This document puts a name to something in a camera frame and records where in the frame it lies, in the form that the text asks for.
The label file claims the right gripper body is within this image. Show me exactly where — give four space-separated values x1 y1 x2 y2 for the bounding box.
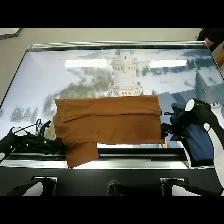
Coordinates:
160 121 184 141

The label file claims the brown shirt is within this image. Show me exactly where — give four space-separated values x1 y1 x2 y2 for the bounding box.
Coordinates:
52 94 167 169

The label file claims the blue garment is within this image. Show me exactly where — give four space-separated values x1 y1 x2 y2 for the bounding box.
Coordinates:
181 123 215 167

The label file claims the person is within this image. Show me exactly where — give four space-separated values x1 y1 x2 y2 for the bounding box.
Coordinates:
196 27 224 68

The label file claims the silver frame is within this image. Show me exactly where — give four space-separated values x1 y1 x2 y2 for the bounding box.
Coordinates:
0 148 224 197

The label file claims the black cable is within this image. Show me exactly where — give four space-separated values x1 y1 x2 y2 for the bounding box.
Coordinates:
18 119 44 135

